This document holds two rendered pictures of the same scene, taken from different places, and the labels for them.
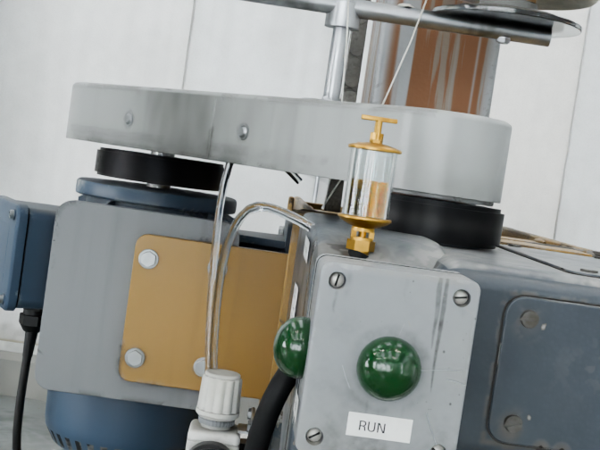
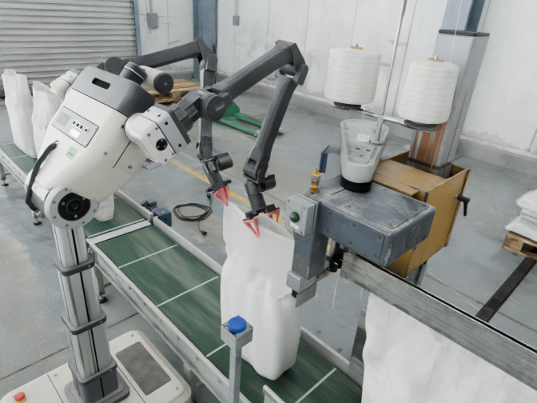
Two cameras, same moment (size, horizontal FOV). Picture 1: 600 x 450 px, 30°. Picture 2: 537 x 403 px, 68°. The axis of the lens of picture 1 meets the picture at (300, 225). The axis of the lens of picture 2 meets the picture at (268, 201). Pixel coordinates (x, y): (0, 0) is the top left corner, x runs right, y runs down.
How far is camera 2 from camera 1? 0.84 m
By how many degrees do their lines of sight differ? 50
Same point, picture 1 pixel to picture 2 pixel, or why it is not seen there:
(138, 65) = not seen: outside the picture
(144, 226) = not seen: hidden behind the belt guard
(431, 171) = (346, 174)
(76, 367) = not seen: hidden behind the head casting
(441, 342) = (302, 215)
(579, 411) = (337, 232)
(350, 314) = (290, 206)
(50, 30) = (512, 13)
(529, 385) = (329, 225)
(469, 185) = (353, 178)
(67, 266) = (329, 166)
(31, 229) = (324, 156)
